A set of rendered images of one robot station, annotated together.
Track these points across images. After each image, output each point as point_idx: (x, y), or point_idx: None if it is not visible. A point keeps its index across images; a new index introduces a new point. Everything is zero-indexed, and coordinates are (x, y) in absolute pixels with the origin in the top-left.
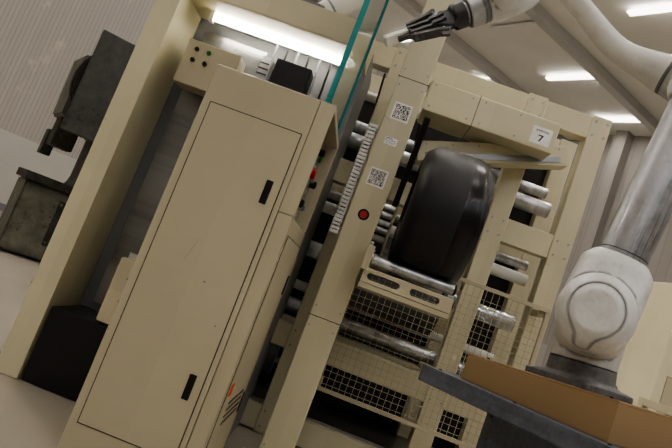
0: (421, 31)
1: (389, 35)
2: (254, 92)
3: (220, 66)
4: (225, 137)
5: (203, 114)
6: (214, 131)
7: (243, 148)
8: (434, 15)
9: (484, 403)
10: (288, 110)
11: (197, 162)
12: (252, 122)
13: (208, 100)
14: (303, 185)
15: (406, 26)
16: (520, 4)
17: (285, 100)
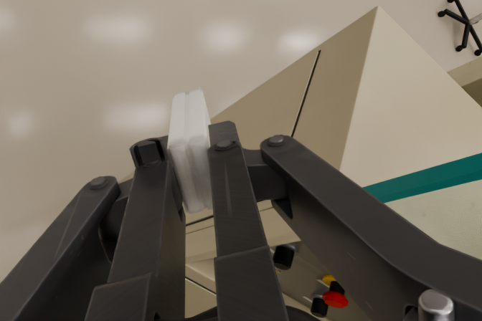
0: (82, 214)
1: (181, 99)
2: (338, 79)
3: (373, 11)
4: (272, 104)
5: (303, 60)
6: (280, 88)
7: (257, 135)
8: (262, 299)
9: None
10: (311, 146)
11: (248, 104)
12: (290, 115)
13: (320, 47)
14: (204, 249)
15: (232, 140)
16: None
17: (328, 129)
